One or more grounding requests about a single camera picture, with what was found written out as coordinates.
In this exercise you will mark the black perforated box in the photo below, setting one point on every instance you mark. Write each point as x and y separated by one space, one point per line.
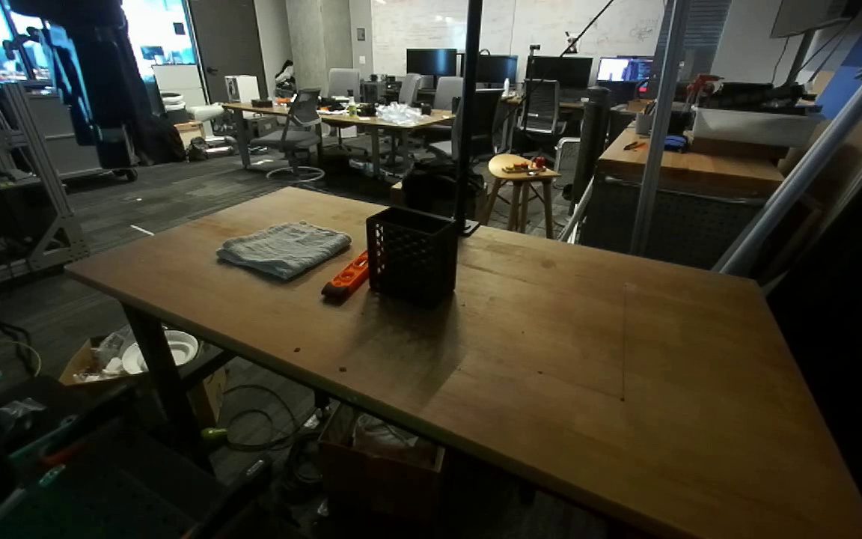
412 262

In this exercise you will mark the white towel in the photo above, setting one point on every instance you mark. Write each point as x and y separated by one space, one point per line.
282 248

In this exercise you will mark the white storage box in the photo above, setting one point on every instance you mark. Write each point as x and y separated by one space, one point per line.
750 125

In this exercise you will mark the open cardboard trash box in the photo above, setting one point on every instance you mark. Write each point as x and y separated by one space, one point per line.
89 359

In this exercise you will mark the orange spirit level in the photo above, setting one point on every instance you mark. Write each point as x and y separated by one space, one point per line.
346 280

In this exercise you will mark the round wooden stool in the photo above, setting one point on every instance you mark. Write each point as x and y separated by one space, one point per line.
519 169

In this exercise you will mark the black vertical stand pole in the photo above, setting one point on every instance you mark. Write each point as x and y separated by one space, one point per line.
465 119

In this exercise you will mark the wooden office desk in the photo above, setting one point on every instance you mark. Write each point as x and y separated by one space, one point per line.
387 119

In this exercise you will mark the black office chair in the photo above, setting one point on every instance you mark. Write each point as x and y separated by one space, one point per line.
300 124

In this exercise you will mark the grey mesh office chair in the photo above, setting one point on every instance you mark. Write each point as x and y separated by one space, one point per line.
541 106

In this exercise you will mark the dark computer monitor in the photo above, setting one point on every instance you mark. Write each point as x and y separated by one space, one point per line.
433 61
559 73

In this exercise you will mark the upright silver metal bar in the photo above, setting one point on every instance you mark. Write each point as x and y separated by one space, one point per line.
658 128

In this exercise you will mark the wooden top workbench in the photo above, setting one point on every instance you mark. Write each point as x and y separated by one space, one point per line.
689 169

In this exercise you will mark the white bowl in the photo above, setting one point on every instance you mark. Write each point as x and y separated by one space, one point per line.
167 351

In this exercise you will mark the lit computer monitor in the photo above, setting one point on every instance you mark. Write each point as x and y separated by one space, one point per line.
626 68

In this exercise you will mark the slanted silver metal bar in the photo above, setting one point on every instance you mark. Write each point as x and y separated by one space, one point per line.
809 158

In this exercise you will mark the grey metal shelving rack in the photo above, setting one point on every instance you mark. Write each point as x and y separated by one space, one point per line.
13 199

